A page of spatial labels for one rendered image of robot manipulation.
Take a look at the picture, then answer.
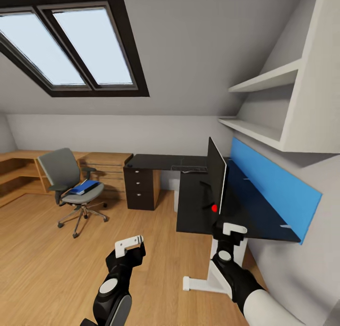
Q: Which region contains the swivel chair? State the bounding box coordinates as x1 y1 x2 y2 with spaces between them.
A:
37 148 107 238

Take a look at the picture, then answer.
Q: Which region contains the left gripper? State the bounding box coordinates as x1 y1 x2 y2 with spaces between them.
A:
106 242 146 275

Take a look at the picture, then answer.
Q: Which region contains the folder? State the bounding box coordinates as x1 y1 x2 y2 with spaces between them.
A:
69 180 100 194

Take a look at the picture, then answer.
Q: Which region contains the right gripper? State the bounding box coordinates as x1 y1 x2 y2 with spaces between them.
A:
211 222 244 247

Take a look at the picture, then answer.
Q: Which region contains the monitor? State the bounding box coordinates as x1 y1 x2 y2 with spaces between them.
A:
200 137 230 214

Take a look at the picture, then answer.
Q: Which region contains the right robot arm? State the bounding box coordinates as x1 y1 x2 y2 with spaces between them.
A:
210 222 307 326

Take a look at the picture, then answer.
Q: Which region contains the keyboard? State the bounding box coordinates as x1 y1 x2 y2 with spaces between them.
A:
171 166 208 173

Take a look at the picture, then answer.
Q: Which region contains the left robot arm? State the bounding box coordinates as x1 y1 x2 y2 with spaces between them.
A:
79 235 146 326

